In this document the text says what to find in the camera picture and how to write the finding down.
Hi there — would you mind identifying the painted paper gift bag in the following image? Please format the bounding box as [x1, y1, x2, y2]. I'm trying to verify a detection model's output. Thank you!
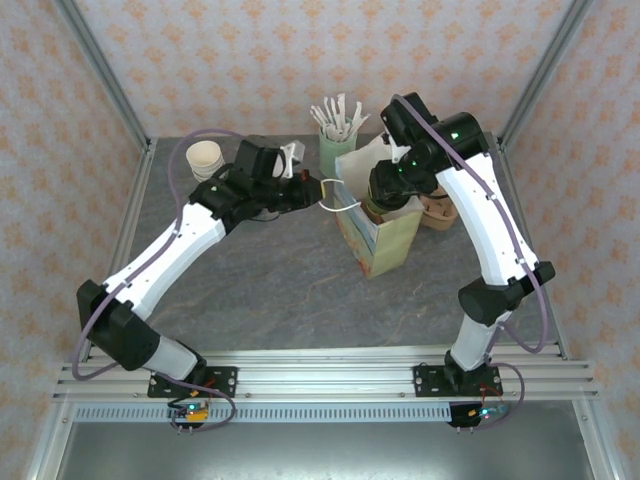
[319, 144, 425, 280]

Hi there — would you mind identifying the light green straw holder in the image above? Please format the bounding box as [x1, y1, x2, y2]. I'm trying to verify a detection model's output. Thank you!
[318, 124, 359, 174]

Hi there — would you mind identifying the brown pulp cup carrier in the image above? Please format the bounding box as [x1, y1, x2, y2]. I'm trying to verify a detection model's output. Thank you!
[419, 187, 459, 231]

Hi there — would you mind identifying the stack of white cups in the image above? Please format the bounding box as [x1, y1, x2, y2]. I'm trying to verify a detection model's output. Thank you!
[185, 140, 225, 184]

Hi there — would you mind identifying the small controller circuit board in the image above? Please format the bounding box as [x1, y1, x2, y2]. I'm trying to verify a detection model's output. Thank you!
[167, 399, 211, 426]
[449, 402, 511, 429]

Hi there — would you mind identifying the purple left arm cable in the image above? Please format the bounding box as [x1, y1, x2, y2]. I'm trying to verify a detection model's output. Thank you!
[71, 128, 254, 382]

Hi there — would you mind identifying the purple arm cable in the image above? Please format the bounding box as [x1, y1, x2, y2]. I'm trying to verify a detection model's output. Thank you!
[392, 93, 551, 354]
[71, 128, 254, 382]

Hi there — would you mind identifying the aluminium frame post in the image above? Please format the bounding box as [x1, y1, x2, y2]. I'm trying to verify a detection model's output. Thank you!
[52, 0, 154, 156]
[497, 0, 596, 151]

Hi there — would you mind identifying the aluminium mounting rail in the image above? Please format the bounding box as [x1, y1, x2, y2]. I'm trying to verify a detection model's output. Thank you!
[52, 347, 599, 404]

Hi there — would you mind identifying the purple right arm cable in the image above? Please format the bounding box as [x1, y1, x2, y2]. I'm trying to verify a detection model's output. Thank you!
[392, 93, 551, 354]

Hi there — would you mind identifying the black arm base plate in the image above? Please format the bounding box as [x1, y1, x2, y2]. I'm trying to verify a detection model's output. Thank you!
[147, 366, 239, 400]
[413, 363, 503, 399]

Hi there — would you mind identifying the grey slotted cable duct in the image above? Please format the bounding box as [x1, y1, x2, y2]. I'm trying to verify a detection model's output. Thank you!
[74, 403, 454, 424]

